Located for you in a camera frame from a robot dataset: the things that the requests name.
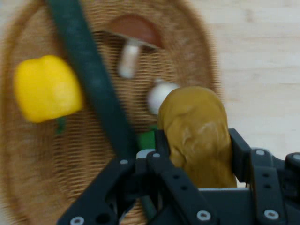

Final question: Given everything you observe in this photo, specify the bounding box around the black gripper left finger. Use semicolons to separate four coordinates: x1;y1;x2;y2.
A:
57;128;220;225

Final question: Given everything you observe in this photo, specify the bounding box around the yellow toy bell pepper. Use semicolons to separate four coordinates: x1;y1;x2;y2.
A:
14;55;84;135

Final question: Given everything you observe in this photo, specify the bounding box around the white toy garlic bulb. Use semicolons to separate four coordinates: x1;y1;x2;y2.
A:
147;78;180;115

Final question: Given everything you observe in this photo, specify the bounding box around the oval wicker basket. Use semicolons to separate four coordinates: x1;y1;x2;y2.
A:
0;0;223;225

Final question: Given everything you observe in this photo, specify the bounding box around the toy mushroom brown cap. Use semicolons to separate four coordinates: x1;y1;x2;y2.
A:
106;14;164;79

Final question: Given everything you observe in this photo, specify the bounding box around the dark green basket handle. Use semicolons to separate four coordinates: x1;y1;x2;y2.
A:
45;0;136;160

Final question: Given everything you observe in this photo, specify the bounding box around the green toy bell pepper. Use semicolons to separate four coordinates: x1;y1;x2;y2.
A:
137;124;158;150

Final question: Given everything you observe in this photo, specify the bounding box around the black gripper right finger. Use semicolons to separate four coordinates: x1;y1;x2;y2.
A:
228;128;300;225

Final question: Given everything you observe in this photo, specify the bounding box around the brown toy potato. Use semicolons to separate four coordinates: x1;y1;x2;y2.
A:
157;86;237;188

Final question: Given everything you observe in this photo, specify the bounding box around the light wooden cutting board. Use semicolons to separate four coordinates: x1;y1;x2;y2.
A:
0;0;300;160

